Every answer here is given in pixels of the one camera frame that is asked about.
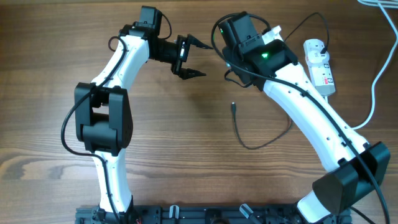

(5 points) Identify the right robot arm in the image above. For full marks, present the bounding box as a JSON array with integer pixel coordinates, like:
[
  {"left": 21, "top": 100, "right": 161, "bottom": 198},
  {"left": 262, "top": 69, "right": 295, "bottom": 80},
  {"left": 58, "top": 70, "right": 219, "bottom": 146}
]
[{"left": 213, "top": 12, "right": 391, "bottom": 223}]

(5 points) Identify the white power strip cord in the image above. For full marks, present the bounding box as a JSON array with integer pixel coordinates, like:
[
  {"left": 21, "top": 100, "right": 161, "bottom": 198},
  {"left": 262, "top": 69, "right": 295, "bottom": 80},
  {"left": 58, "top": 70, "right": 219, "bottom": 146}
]
[{"left": 323, "top": 0, "right": 398, "bottom": 131}]

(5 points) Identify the black charger cable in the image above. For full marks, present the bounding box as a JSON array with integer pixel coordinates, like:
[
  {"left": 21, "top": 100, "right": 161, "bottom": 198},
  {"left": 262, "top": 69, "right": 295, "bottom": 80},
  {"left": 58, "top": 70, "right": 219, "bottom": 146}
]
[{"left": 223, "top": 12, "right": 331, "bottom": 151}]

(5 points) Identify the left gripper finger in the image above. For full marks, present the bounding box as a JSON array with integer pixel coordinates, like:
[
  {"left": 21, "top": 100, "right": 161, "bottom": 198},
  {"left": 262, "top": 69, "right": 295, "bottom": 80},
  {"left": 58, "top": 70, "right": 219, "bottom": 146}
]
[
  {"left": 187, "top": 34, "right": 213, "bottom": 49},
  {"left": 178, "top": 68, "right": 206, "bottom": 80}
]

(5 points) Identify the white power strip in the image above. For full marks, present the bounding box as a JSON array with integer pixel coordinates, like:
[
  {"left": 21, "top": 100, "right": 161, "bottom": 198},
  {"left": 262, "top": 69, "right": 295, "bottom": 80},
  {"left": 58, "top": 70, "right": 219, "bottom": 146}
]
[{"left": 303, "top": 39, "right": 336, "bottom": 97}]

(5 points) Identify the black right camera cable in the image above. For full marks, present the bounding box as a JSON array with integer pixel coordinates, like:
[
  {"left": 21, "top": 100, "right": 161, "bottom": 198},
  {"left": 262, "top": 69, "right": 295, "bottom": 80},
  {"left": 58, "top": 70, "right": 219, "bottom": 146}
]
[{"left": 210, "top": 12, "right": 391, "bottom": 224}]

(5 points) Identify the black camera cable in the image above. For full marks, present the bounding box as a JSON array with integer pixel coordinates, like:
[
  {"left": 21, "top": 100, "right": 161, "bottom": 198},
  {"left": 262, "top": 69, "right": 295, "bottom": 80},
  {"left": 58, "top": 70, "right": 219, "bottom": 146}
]
[
  {"left": 60, "top": 35, "right": 129, "bottom": 224},
  {"left": 210, "top": 12, "right": 391, "bottom": 224}
]

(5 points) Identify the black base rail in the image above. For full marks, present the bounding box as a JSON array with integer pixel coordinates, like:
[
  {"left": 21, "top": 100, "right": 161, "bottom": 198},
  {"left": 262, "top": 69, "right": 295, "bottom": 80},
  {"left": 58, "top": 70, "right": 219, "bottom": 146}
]
[{"left": 75, "top": 204, "right": 353, "bottom": 224}]

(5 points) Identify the black left camera cable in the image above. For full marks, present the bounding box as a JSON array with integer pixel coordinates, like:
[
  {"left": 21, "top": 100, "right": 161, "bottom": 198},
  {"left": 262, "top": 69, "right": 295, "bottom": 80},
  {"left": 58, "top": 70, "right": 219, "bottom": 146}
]
[{"left": 60, "top": 35, "right": 129, "bottom": 224}]

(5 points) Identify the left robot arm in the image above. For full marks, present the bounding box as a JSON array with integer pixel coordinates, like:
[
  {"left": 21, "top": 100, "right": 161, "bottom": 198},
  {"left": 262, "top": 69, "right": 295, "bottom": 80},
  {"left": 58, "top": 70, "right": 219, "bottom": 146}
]
[{"left": 75, "top": 6, "right": 209, "bottom": 223}]

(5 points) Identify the white charger plug adapter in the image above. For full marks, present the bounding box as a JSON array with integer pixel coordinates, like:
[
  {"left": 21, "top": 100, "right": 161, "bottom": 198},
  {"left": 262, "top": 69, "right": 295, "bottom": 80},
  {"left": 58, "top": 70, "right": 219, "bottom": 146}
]
[{"left": 305, "top": 50, "right": 330, "bottom": 67}]

